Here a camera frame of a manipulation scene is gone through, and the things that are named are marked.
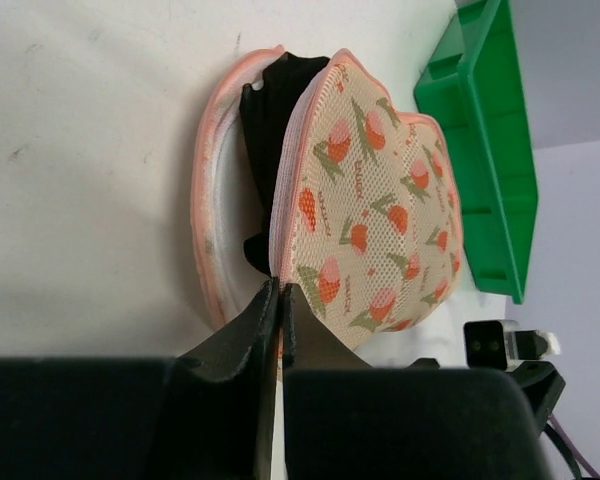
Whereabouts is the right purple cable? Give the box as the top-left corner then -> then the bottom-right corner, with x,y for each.
544,414 -> 600,480

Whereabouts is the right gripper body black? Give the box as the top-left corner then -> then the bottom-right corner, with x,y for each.
404,358 -> 566,425

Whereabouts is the green plastic tray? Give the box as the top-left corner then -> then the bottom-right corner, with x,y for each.
414,0 -> 538,304

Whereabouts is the peach floral mesh laundry bag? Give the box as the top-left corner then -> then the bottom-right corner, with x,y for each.
190,46 -> 463,349

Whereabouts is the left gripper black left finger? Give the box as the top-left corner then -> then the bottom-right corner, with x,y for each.
0,280 -> 279,479

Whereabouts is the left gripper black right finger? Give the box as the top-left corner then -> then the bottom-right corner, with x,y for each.
281,285 -> 551,479

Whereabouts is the black bra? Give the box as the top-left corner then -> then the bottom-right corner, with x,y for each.
239,52 -> 329,275

